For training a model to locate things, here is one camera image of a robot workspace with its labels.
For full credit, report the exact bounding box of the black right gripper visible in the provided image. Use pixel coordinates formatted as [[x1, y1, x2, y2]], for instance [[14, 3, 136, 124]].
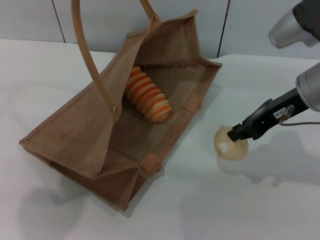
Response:
[[226, 87, 310, 143]]

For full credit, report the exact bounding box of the pale round egg yolk pastry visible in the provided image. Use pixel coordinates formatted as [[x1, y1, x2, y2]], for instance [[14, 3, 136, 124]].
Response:
[[213, 124, 251, 161]]

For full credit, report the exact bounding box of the orange striped bread loaf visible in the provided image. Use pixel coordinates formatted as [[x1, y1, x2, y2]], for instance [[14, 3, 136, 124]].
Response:
[[123, 65, 174, 124]]

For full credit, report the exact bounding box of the brown jute handbag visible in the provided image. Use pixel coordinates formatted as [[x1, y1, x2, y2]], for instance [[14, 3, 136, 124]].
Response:
[[18, 0, 224, 211]]

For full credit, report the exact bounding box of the thin right gripper cable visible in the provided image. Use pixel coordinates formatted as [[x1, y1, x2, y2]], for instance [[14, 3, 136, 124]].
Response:
[[279, 116, 320, 126]]

